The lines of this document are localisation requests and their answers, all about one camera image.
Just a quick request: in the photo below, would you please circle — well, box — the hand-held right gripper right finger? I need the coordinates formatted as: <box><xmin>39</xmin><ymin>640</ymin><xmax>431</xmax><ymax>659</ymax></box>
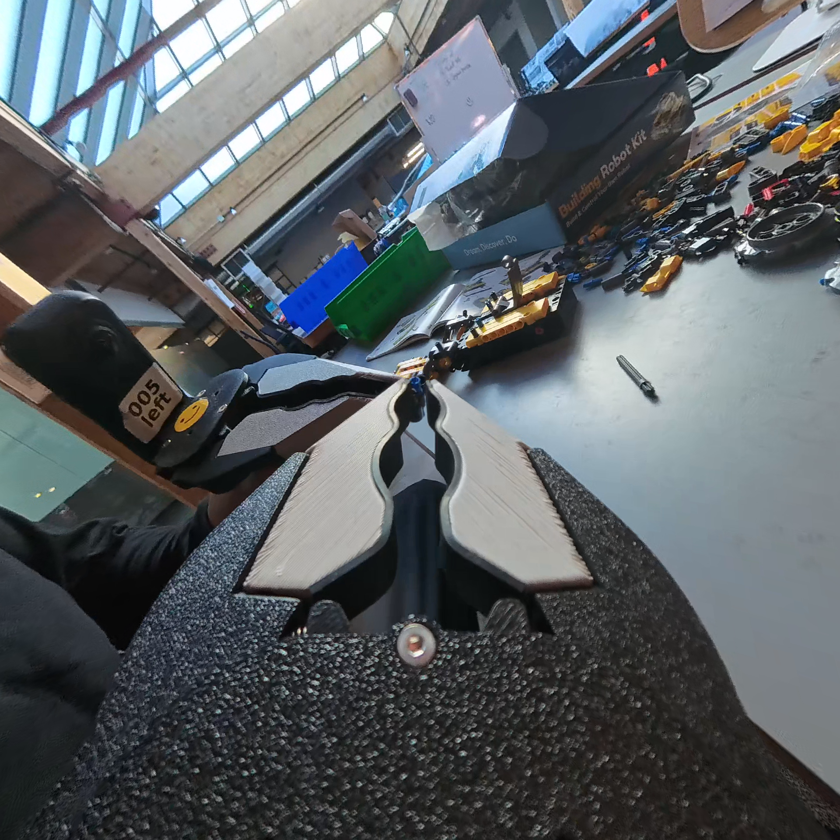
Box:
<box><xmin>427</xmin><ymin>381</ymin><xmax>595</xmax><ymax>592</ymax></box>

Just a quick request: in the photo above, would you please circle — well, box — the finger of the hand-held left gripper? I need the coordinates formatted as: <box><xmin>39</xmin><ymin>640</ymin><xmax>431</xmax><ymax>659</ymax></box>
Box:
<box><xmin>252</xmin><ymin>356</ymin><xmax>403</xmax><ymax>399</ymax></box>
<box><xmin>217</xmin><ymin>392</ymin><xmax>378</xmax><ymax>460</ymax></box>

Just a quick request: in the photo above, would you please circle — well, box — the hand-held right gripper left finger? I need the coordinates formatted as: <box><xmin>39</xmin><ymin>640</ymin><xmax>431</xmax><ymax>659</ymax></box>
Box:
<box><xmin>243</xmin><ymin>381</ymin><xmax>408</xmax><ymax>598</ymax></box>

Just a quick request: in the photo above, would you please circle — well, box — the person's left forearm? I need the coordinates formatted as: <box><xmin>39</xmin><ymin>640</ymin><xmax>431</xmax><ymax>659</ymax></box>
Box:
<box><xmin>0</xmin><ymin>502</ymin><xmax>221</xmax><ymax>651</ymax></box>

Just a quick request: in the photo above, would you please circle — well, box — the grey desk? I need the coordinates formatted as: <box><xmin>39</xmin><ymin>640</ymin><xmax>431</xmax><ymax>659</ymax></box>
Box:
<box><xmin>328</xmin><ymin>13</ymin><xmax>840</xmax><ymax>795</ymax></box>

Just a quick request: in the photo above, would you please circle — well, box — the blue plastic bin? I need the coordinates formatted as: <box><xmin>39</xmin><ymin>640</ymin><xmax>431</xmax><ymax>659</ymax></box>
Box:
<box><xmin>279</xmin><ymin>241</ymin><xmax>370</xmax><ymax>332</ymax></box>

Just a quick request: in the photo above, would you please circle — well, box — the green plastic bin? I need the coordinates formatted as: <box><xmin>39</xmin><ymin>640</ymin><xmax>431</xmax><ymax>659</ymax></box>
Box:
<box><xmin>325</xmin><ymin>227</ymin><xmax>454</xmax><ymax>343</ymax></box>

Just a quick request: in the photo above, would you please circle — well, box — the open instruction booklet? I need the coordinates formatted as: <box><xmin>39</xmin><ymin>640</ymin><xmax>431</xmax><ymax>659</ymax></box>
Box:
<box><xmin>366</xmin><ymin>249</ymin><xmax>565</xmax><ymax>362</ymax></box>

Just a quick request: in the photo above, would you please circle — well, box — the black axle rod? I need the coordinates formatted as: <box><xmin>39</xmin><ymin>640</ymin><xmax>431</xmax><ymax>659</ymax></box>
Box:
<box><xmin>616</xmin><ymin>354</ymin><xmax>657</xmax><ymax>399</ymax></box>

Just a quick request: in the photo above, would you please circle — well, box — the yellow grey brick vehicle model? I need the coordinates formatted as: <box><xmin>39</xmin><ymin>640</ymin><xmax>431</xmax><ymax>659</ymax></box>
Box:
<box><xmin>395</xmin><ymin>256</ymin><xmax>580</xmax><ymax>380</ymax></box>

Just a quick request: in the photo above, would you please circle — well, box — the clear plastic bag of parts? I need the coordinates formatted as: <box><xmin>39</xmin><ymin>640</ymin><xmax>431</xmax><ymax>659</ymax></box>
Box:
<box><xmin>408</xmin><ymin>200</ymin><xmax>476</xmax><ymax>252</ymax></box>

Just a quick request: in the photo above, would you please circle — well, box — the blue cardboard kit box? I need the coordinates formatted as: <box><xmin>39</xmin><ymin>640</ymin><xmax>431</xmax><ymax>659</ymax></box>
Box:
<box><xmin>410</xmin><ymin>69</ymin><xmax>697</xmax><ymax>271</ymax></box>

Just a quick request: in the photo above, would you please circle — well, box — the whiteboard on stand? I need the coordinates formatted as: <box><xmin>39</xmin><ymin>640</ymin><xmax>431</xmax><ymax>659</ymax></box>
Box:
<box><xmin>395</xmin><ymin>16</ymin><xmax>521</xmax><ymax>165</ymax></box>

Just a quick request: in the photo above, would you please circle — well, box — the pile of loose building pieces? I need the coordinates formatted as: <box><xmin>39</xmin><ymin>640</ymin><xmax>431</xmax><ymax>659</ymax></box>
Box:
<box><xmin>564</xmin><ymin>85</ymin><xmax>840</xmax><ymax>296</ymax></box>

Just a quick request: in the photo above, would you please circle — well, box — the yellow black sticker sheet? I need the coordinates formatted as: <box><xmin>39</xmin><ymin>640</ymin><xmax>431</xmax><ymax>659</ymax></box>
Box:
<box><xmin>689</xmin><ymin>69</ymin><xmax>805</xmax><ymax>155</ymax></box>

